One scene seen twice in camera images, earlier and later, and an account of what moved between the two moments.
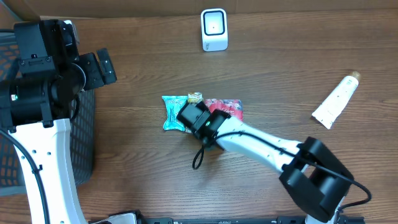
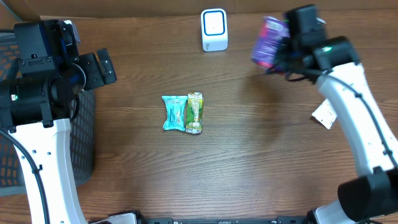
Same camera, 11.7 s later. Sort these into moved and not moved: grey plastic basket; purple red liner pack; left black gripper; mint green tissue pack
Moved: purple red liner pack
Not moved: mint green tissue pack; grey plastic basket; left black gripper
